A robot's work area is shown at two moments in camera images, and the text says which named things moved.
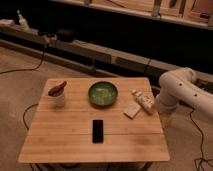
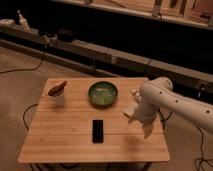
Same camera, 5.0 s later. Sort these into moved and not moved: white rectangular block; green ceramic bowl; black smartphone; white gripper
Moved: white gripper
Not moved: green ceramic bowl; white rectangular block; black smartphone
